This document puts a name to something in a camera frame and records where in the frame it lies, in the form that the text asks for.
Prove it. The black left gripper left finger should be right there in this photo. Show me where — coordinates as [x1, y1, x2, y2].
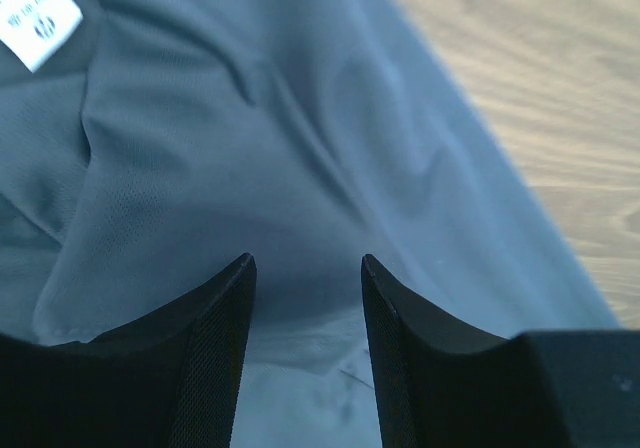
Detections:
[1, 254, 257, 448]

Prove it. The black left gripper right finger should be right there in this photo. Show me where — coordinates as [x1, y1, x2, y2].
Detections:
[361, 255, 639, 447]

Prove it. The grey t-shirt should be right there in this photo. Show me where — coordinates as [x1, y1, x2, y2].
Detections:
[1, 0, 618, 447]

